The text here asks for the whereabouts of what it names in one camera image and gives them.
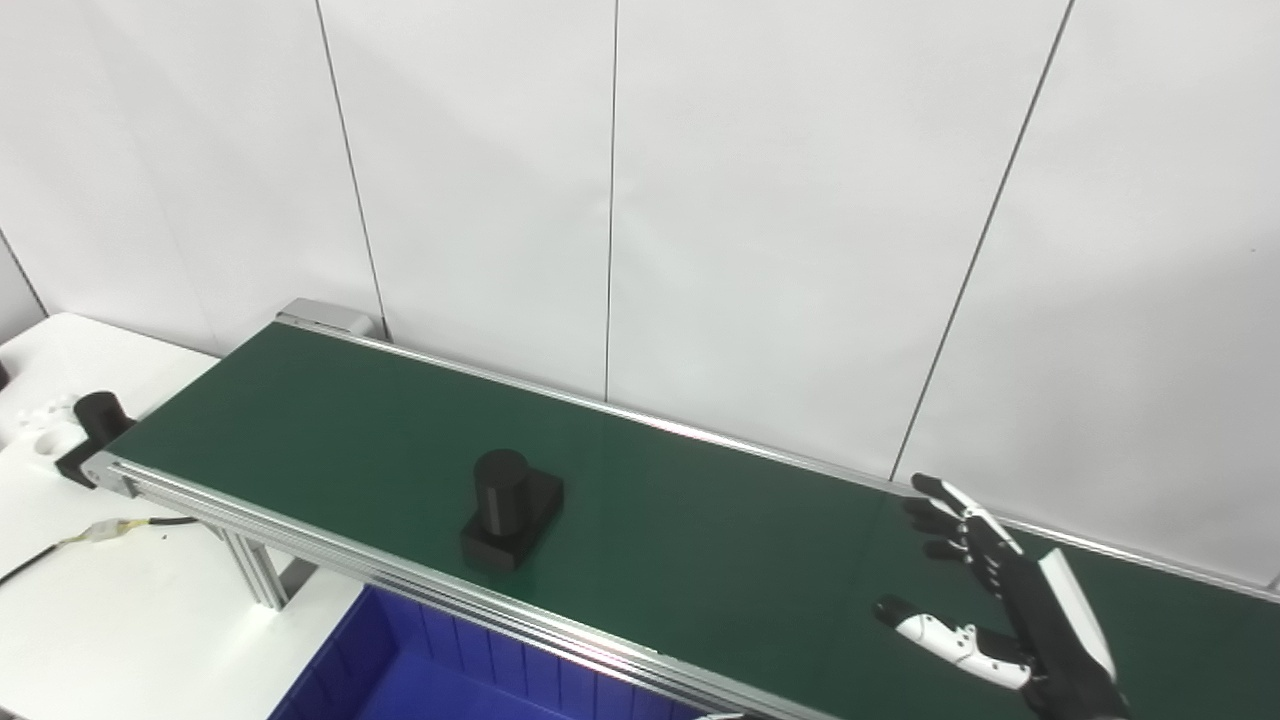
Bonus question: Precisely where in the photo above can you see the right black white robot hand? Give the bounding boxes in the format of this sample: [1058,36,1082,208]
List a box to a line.
[875,473,1131,720]

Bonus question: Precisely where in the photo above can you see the black part with cylinder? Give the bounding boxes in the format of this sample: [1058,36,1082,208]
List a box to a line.
[460,449,565,574]
[55,391,136,489]

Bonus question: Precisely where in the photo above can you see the blue plastic bin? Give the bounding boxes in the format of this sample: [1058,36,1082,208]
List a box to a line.
[268,585,721,720]

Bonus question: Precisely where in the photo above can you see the aluminium conveyor support leg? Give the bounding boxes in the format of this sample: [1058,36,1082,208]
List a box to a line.
[205,525,321,611]

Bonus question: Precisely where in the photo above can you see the white plastic part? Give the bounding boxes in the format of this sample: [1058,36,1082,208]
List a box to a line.
[0,395,86,471]

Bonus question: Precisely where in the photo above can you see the green conveyor belt aluminium frame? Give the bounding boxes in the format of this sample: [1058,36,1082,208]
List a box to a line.
[85,298,1280,720]

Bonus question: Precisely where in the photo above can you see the black cable with white connector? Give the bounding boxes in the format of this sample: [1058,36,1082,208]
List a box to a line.
[0,516,198,587]

